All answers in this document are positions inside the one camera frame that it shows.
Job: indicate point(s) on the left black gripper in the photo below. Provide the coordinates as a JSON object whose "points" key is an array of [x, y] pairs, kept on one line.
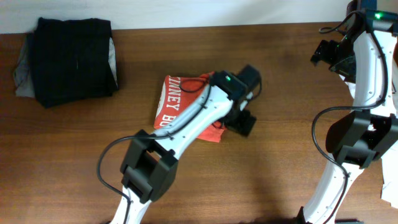
{"points": [[244, 122]]}

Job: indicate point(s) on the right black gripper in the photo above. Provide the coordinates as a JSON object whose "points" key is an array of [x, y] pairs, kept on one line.
{"points": [[321, 52]]}

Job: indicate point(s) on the red orange t-shirt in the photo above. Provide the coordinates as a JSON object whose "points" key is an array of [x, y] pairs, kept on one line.
{"points": [[177, 94]]}

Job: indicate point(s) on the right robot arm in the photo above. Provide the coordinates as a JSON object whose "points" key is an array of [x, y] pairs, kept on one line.
{"points": [[352, 143]]}

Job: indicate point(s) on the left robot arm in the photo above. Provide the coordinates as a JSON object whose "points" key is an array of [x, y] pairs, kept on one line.
{"points": [[150, 164]]}

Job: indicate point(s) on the white t-shirt green logo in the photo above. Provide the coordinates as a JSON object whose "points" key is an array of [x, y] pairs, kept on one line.
{"points": [[390, 155]]}

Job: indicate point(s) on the folded black garment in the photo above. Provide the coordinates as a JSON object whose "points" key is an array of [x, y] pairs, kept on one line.
{"points": [[69, 61]]}

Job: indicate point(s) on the folded grey garment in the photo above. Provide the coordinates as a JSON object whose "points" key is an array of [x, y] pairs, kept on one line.
{"points": [[22, 73]]}

